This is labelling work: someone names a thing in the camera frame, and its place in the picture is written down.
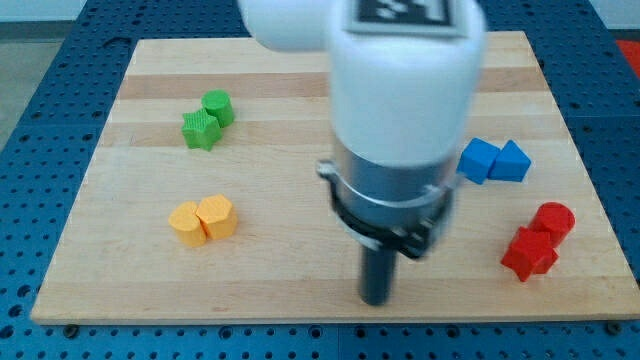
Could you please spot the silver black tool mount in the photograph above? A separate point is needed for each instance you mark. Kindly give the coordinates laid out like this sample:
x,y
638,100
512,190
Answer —
x,y
402,208

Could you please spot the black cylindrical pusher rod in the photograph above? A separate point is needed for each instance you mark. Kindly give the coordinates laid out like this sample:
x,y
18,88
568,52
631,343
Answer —
x,y
377,268

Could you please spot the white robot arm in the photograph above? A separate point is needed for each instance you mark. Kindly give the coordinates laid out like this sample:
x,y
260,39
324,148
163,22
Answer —
x,y
402,75

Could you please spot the red star block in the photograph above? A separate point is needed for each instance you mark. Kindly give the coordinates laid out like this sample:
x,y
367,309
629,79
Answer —
x,y
529,253

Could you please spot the green star block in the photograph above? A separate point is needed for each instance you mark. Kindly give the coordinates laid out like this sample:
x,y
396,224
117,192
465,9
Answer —
x,y
200,130

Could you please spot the blue cube block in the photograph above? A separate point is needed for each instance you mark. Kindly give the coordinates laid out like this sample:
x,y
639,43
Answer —
x,y
477,160

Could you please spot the blue triangular block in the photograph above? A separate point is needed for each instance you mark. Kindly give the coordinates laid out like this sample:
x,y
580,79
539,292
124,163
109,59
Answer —
x,y
511,164

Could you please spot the red cylinder block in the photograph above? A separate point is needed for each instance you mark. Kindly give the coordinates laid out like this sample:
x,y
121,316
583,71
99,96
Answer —
x,y
554,218

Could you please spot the yellow hexagon block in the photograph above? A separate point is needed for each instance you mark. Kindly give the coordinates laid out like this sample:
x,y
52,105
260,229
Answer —
x,y
217,216

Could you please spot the wooden board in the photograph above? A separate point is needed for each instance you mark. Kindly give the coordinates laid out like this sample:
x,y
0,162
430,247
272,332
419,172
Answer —
x,y
118,260

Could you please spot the yellow heart block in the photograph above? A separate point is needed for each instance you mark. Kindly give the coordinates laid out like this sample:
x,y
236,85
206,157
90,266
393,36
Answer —
x,y
187,225

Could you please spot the green cylinder block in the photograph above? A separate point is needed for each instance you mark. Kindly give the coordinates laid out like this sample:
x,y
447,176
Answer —
x,y
217,103

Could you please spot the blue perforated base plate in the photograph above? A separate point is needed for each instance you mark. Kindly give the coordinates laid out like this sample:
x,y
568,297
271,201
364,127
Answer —
x,y
44,161

